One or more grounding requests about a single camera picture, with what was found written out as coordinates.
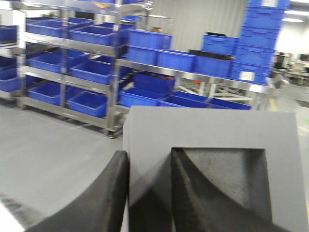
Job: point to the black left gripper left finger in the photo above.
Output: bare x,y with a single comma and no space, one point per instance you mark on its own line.
99,208

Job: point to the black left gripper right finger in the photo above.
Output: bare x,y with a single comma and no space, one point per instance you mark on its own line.
199,206

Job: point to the gray square base block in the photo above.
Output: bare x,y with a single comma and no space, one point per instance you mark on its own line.
252,156

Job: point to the steel shelving cart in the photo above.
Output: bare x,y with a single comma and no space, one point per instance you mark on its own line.
68,53

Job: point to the stacked blue crates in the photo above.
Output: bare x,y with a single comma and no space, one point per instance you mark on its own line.
257,40

